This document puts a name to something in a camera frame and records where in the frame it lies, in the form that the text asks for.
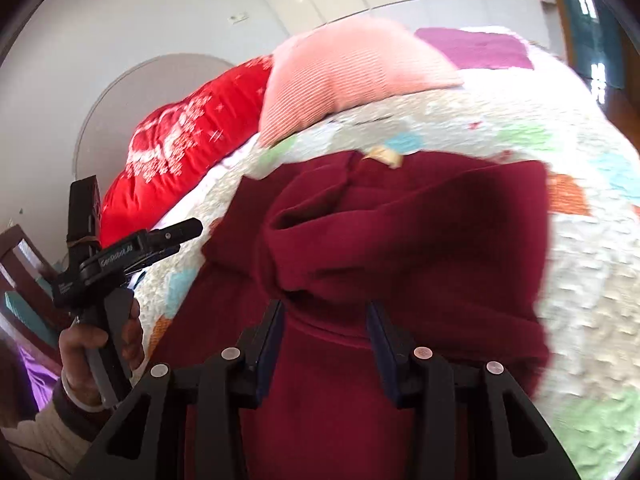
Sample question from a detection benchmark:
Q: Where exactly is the dark wooden chair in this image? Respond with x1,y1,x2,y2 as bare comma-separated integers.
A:
0,224,76,361

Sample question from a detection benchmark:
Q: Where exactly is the round grey headboard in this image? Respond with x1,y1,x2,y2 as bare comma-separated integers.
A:
74,54,237,201

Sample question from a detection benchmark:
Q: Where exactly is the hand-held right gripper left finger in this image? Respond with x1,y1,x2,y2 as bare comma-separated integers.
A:
72,299,286,480

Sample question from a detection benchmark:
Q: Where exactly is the red embroidered pillow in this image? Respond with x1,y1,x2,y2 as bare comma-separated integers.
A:
99,55,275,249

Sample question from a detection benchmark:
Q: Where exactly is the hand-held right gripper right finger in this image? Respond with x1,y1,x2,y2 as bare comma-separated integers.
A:
366,300,581,480

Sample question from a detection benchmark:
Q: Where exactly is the purple cloth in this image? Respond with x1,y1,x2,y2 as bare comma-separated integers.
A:
415,27,534,70

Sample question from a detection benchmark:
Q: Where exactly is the teal glass door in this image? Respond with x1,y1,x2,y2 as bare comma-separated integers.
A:
554,0,627,107

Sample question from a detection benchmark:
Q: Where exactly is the patchwork quilted bedspread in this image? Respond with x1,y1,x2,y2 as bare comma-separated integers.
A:
134,25,640,480

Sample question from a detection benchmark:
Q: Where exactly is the violet cloth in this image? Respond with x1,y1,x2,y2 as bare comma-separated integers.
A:
19,344,65,412

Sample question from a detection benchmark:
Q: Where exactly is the person's left hand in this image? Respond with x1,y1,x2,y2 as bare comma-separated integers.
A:
59,300,146,402

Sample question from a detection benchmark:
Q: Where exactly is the maroon hoodie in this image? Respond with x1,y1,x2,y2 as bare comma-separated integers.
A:
150,149,552,480

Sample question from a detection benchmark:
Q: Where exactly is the person's left forearm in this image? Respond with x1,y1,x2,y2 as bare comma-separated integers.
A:
0,385,118,480

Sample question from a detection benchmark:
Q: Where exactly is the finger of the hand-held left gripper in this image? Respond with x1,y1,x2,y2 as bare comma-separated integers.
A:
145,218,204,254
124,244,182,289

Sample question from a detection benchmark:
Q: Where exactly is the white bangle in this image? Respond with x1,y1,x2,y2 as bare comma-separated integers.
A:
61,374,107,414

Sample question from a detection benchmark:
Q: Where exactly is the pink textured pillow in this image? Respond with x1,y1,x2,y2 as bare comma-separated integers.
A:
257,17,464,149

